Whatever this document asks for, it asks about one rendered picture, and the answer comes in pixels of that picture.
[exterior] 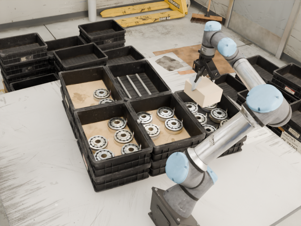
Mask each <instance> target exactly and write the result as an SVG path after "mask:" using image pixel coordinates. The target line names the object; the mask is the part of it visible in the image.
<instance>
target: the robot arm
mask: <svg viewBox="0 0 301 226"><path fill-rule="evenodd" d="M220 30H221V24H220V23H219V22H216V21H209V22H207V23H206V24H205V29H204V33H203V39H202V45H201V49H199V50H198V52H199V53H200V54H199V59H197V60H194V61H193V68H192V70H194V71H195V72H196V73H197V74H196V75H195V76H194V77H190V78H189V81H190V82H191V84H192V88H191V91H194V90H195V89H196V87H197V86H198V84H199V82H200V81H201V80H202V76H203V77H205V76H207V75H209V77H210V78H211V81H212V82H213V83H214V82H215V80H216V79H219V78H220V77H221V75H220V73H219V71H218V69H217V68H216V66H215V64H214V62H213V60H212V58H214V56H215V53H216V50H217V51H218V52H219V53H220V54H221V55H222V56H223V57H224V59H225V60H226V61H227V62H228V63H229V64H230V66H231V67H232V68H233V70H234V71H235V72H236V74H237V75H238V77H239V78H240V79H241V81H242V82H243V83H244V85H245V86H246V87H247V89H248V90H249V93H248V94H247V97H246V102H244V103H243V104H242V105H241V110H240V111H239V112H238V113H237V114H236V115H235V116H233V117H232V118H231V119H229V120H228V121H227V122H226V123H224V124H223V125H222V126H221V127H220V128H219V129H217V130H216V131H215V132H213V133H212V134H211V135H210V136H208V137H207V138H206V139H205V140H203V141H202V142H201V143H200V144H199V145H197V146H196V147H195V148H188V149H186V150H185V151H184V152H175V153H173V154H172V155H171V156H170V157H169V158H168V159H167V162H166V166H165V171H166V175H167V176H168V178H169V179H170V180H172V181H173V182H174V183H176V185H174V186H172V187H170V188H168V189H167V190H166V191H165V192H164V193H163V197H164V199H165V200H166V202H167V203H168V205H169V206H170V207H171V208H172V209H173V210H174V211H175V212H176V213H178V214H179V215H180V216H182V217H184V218H188V217H189V216H190V215H191V213H192V211H193V209H194V207H195V205H196V203H197V202H198V200H199V199H200V198H201V197H202V196H203V195H204V194H205V193H206V192H207V191H208V190H209V189H210V188H211V187H212V186H213V185H214V184H215V182H216V181H217V180H218V176H217V175H216V173H215V172H214V171H213V170H212V169H211V168H210V167H209V166H208V164H210V163H211V162H212V161H213V160H214V159H216V158H217V157H218V156H220V155H221V154H222V153H224V152H225V151H226V150H228V149H229V148H230V147H231V146H233V145H234V144H235V143H236V142H238V141H239V140H240V139H242V138H243V137H244V136H246V135H247V134H248V133H249V132H251V131H252V130H253V129H254V128H263V127H264V126H265V125H266V124H267V125H270V126H273V127H279V126H283V125H285V124H286V123H287V122H288V121H289V120H290V118H291V115H292V109H291V106H290V104H289V103H288V102H287V101H286V100H285V98H284V97H283V95H282V93H281V92H280V91H279V90H278V89H277V88H276V87H274V86H272V85H269V84H266V83H265V82H264V81H263V79H262V78H261V77H260V76H259V74H258V73H257V72H256V70H255V69H254V68H253V67H252V65H251V64H250V63H249V62H248V61H247V60H246V58H245V56H244V55H243V54H242V53H241V52H240V50H239V49H238V48H237V45H236V43H235V42H234V41H233V40H232V39H231V38H229V37H228V36H226V35H225V34H224V33H223V32H221V31H220ZM194 64H195V67H194Z"/></svg>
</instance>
